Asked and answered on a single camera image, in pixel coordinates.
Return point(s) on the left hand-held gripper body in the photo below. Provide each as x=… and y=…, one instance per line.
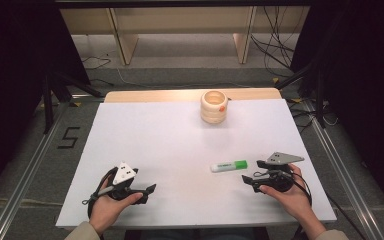
x=124, y=173

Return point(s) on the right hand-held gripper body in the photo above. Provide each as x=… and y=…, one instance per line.
x=281, y=181

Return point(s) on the person's right hand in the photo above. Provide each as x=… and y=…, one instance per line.
x=296, y=203

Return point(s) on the person's left hand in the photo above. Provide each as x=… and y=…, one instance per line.
x=106, y=210

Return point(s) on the green and white highlighter pen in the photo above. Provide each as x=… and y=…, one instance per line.
x=230, y=166

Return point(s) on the white board mat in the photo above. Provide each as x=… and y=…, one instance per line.
x=180, y=150

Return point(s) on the ribbed wooden pen holder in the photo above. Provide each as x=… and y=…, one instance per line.
x=214, y=111

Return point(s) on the light wooden table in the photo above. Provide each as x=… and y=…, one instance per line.
x=153, y=96

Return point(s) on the black metal stand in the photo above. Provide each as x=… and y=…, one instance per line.
x=319, y=100
x=48, y=106

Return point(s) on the black curtain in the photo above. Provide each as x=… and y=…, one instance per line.
x=366, y=83
x=13, y=83

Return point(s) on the light wooden desk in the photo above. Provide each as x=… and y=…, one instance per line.
x=124, y=43

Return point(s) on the aluminium floor rail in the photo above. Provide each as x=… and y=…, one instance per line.
x=343, y=166
x=26, y=173

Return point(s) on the black overhead frame bar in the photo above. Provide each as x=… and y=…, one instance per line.
x=180, y=3

